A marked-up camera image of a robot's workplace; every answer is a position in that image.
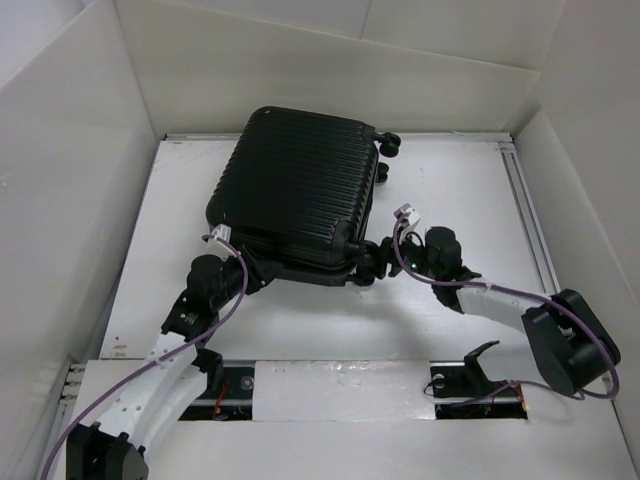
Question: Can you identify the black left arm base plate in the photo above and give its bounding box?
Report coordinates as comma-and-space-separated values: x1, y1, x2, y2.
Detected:
179, 362, 255, 422

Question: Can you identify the black ribbed hard-shell suitcase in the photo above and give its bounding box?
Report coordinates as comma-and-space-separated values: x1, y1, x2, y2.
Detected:
205, 106, 401, 286

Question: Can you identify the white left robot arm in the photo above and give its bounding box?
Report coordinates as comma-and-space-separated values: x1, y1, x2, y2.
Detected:
63, 225, 283, 479

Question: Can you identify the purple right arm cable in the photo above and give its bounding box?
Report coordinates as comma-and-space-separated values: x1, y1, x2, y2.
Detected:
392, 214, 621, 401

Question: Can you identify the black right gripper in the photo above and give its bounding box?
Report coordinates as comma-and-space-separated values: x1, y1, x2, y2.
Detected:
356, 226, 440, 281

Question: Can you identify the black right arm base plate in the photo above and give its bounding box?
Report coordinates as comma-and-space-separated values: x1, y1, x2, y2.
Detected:
423, 340, 528, 420

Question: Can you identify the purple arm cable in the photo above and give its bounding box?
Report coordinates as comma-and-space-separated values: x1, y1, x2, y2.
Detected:
392, 214, 621, 401
32, 234, 251, 480

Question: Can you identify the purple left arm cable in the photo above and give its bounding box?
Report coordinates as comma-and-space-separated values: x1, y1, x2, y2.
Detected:
32, 234, 251, 480

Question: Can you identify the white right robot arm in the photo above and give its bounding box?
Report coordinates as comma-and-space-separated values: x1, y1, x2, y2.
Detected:
354, 204, 621, 400

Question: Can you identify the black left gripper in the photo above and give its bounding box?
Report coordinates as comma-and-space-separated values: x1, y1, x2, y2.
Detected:
211, 244, 281, 310

